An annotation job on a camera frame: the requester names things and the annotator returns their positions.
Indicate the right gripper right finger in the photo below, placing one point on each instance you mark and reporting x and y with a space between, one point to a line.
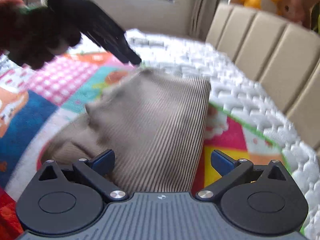
233 172

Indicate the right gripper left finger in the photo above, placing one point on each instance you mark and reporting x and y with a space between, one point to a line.
92 173

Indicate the beige striped garment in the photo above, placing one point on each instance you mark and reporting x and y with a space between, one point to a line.
154 122

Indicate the dark gloved left hand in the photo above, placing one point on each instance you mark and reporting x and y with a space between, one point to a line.
34 35

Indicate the white quilted mattress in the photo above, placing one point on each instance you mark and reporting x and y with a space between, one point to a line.
243 120

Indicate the colourful cartoon play mat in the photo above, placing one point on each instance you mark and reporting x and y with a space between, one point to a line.
36 104

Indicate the beige padded headboard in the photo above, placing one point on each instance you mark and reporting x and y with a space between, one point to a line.
282 56

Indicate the pink plush toy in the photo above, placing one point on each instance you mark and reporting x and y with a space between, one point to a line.
295 11

